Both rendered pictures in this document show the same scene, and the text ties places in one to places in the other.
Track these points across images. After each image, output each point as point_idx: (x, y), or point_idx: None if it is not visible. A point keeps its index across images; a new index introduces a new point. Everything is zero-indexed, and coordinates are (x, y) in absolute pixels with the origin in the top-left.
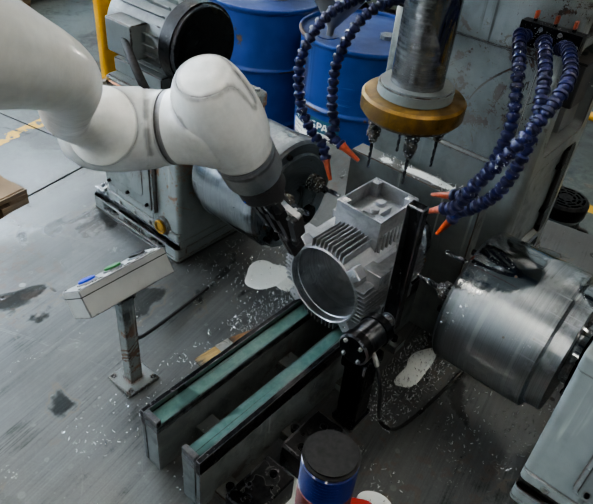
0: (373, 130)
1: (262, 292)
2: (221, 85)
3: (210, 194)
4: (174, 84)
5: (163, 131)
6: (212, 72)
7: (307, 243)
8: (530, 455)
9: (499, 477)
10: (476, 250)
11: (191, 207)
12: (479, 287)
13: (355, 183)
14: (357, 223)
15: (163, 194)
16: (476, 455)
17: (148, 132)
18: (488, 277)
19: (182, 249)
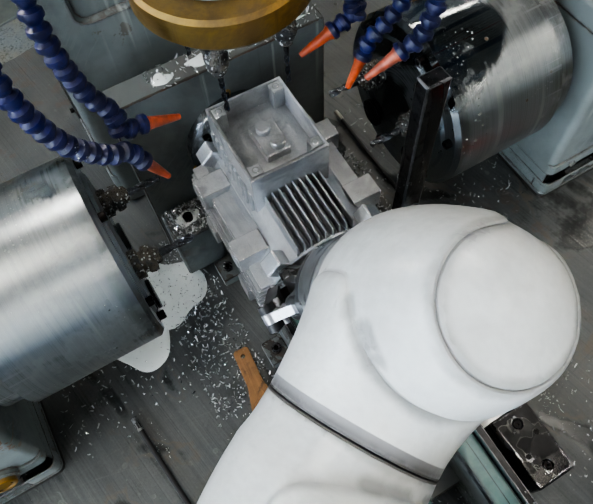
0: (224, 58)
1: (175, 352)
2: (565, 273)
3: (60, 379)
4: (505, 397)
5: (448, 460)
6: (538, 280)
7: (287, 260)
8: (554, 155)
9: (516, 195)
10: (421, 57)
11: (10, 419)
12: (476, 85)
13: (142, 145)
14: (293, 176)
15: None
16: (487, 203)
17: (426, 499)
18: (472, 67)
19: (52, 454)
